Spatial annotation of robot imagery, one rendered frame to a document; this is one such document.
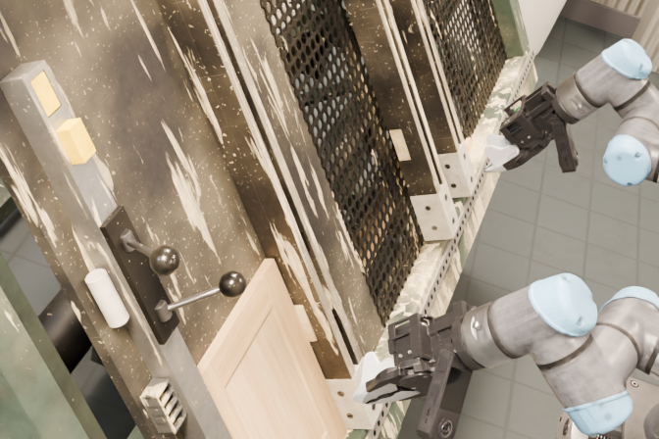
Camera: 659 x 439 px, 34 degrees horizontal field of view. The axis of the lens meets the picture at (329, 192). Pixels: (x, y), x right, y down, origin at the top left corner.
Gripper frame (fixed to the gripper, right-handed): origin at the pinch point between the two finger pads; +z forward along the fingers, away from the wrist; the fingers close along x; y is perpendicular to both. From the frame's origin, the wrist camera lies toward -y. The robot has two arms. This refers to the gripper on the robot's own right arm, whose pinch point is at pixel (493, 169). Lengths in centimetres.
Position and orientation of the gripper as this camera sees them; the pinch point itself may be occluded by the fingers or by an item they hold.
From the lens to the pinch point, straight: 204.1
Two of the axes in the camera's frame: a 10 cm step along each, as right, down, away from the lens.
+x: -2.4, 6.0, -7.7
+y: -7.3, -6.3, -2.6
